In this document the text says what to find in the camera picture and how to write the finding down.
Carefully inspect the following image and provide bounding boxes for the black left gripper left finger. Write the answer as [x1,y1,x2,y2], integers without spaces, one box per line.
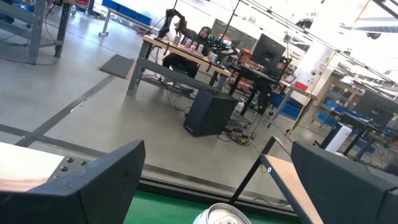
[0,139,146,224]

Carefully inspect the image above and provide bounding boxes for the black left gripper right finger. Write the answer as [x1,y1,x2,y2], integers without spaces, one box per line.
[290,140,398,224]

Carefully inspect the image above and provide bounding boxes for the pink and white soda can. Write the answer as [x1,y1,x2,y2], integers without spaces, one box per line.
[192,202,252,224]

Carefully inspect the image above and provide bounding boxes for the grey bolted metal plate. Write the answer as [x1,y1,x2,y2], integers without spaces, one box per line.
[46,155,91,182]

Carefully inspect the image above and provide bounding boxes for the white computer tower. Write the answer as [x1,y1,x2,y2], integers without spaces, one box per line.
[325,123,353,154]

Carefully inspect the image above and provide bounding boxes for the light wooden board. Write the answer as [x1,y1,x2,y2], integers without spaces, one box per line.
[0,141,65,193]

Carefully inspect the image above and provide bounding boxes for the black computer monitor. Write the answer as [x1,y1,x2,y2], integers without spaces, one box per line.
[354,90,398,127]
[250,33,286,71]

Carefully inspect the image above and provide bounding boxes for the blue storage bins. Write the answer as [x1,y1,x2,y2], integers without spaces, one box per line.
[270,93,301,119]

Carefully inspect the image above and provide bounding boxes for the light wooden desk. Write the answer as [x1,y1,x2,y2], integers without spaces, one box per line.
[267,79,318,128]

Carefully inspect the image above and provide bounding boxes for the flat grey board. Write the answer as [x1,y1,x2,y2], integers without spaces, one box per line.
[98,54,137,80]

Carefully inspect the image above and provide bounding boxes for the white plastic bottle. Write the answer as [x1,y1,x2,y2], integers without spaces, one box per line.
[233,101,246,115]

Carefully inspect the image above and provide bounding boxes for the black computer tower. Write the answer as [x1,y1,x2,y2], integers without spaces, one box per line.
[183,90,239,138]

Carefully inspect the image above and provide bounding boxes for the wood-topped grey workbench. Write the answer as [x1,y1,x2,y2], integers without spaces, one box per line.
[126,34,233,100]

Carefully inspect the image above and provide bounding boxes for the person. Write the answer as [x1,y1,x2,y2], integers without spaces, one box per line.
[162,20,214,79]
[273,57,292,80]

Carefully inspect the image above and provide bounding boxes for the black standing desk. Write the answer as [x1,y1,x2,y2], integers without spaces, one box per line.
[228,63,282,116]

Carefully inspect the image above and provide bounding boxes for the grey metal table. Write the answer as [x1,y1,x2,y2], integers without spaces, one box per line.
[0,0,72,65]

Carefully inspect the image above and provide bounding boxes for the row of blue bins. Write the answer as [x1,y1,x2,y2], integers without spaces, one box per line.
[101,0,152,26]

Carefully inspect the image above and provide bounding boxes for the background robot with green lights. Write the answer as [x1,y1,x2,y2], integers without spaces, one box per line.
[213,35,234,53]

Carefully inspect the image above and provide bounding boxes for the wooden shelf with black frame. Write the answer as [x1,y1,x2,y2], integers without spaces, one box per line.
[229,136,326,224]

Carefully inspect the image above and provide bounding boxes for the yellow hanging cord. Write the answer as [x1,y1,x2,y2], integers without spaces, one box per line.
[284,0,371,136]

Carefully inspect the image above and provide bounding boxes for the floor cable bundle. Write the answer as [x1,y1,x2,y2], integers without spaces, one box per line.
[217,124,259,147]

